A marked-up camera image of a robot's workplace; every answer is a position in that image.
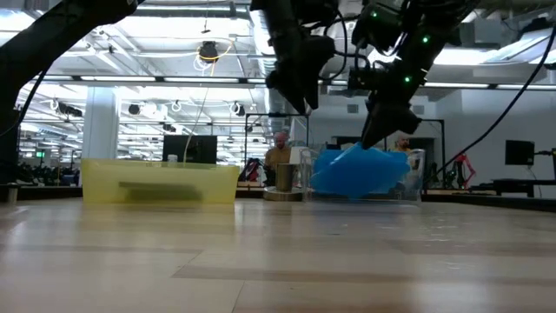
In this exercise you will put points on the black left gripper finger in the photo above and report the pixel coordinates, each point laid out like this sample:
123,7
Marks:
313,93
295,97

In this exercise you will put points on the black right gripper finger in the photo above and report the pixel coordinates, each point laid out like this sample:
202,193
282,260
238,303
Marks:
378,132

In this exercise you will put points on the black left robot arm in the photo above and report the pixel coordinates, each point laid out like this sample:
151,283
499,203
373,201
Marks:
52,30

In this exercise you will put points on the person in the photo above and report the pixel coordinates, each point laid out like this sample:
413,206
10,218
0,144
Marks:
401,145
278,158

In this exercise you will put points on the white box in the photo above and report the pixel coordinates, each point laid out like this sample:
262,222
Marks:
297,155

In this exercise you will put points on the clear plastic bin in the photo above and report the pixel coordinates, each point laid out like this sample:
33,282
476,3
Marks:
417,191

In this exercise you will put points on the black ceiling device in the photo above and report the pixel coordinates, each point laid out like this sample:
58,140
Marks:
208,52

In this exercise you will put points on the ceiling light strip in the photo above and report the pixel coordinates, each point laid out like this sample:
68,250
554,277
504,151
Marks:
117,79
478,85

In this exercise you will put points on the red lamp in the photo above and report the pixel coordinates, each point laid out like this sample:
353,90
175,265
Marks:
464,158

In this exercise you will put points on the red black backpack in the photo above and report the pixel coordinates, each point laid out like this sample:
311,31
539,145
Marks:
252,171

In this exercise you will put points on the black monitor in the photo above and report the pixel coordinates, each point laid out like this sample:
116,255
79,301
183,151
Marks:
191,150
519,152

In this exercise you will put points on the white cup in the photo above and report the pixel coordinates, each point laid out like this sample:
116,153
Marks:
172,158

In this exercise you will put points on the black desk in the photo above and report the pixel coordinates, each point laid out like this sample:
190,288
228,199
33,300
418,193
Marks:
521,184

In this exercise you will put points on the white column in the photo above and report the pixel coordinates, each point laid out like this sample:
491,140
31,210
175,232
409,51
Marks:
100,126

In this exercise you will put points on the yellow translucent bin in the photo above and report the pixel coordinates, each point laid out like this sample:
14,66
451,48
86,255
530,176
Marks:
100,182

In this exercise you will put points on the green exit sign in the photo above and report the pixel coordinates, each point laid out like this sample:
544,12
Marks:
40,154

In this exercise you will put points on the black rig frame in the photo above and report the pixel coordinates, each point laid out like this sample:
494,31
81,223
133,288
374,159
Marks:
260,115

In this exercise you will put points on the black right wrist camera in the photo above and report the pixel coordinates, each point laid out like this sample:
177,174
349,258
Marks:
360,78

